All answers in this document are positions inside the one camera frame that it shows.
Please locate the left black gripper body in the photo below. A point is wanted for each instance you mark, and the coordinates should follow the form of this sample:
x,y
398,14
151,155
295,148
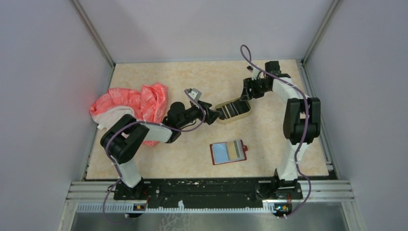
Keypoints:
x,y
207,118

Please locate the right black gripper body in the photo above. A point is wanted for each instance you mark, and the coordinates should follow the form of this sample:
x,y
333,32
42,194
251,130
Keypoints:
x,y
257,86

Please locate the black credit card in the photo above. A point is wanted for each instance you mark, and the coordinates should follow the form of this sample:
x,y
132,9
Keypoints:
x,y
234,108
222,113

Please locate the beige oval tray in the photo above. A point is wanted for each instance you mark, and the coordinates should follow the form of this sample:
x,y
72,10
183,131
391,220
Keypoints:
x,y
245,107

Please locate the red card holder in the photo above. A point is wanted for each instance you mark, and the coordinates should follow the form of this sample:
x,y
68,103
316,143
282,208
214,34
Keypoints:
x,y
219,153

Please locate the white striped credit card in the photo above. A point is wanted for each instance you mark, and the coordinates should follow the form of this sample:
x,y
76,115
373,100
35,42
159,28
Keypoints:
x,y
238,152

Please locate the gold credit card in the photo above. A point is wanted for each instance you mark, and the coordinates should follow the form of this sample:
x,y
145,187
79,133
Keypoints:
x,y
229,146

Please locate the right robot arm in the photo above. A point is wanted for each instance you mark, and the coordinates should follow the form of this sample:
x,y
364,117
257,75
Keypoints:
x,y
301,123

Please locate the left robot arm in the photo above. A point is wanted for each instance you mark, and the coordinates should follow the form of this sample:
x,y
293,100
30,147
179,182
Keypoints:
x,y
124,138

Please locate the pink white cloth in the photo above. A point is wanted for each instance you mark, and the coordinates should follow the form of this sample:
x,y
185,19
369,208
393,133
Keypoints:
x,y
147,104

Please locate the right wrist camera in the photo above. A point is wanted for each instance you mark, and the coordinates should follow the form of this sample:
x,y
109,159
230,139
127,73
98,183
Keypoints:
x,y
256,74

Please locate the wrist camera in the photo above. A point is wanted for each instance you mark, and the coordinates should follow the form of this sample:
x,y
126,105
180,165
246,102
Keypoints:
x,y
194,94
256,74

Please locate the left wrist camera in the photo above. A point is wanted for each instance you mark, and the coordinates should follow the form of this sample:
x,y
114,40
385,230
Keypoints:
x,y
194,94

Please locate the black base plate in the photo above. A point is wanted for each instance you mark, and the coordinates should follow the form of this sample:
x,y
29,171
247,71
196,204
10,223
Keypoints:
x,y
211,193

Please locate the aluminium frame rail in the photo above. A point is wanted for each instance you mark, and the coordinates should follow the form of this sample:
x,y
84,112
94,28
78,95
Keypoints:
x,y
98,196

